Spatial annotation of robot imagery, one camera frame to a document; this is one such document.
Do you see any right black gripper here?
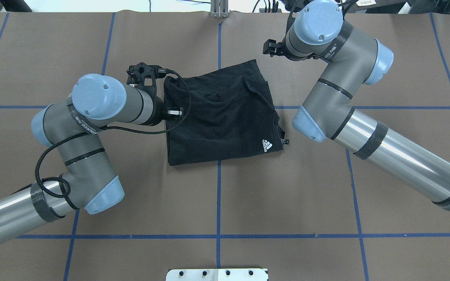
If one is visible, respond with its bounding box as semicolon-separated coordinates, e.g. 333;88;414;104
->
263;37;300;62

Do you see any aluminium frame post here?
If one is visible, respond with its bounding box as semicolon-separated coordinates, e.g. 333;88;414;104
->
209;0;230;18

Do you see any black printed t-shirt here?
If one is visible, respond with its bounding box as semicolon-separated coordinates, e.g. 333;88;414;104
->
164;59;289;166

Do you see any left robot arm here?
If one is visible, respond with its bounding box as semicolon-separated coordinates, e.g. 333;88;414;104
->
0;73;191;244

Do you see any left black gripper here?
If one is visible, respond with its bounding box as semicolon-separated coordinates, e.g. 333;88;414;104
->
147;96;184;126

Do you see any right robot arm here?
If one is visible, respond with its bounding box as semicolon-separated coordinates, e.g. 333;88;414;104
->
263;0;450;214

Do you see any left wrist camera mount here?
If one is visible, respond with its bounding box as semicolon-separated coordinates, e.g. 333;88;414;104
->
126;62;168;96

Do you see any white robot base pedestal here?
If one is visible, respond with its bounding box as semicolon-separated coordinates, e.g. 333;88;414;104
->
165;267;269;281

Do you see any brown paper table cover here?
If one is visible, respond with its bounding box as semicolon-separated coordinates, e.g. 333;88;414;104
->
0;11;450;281

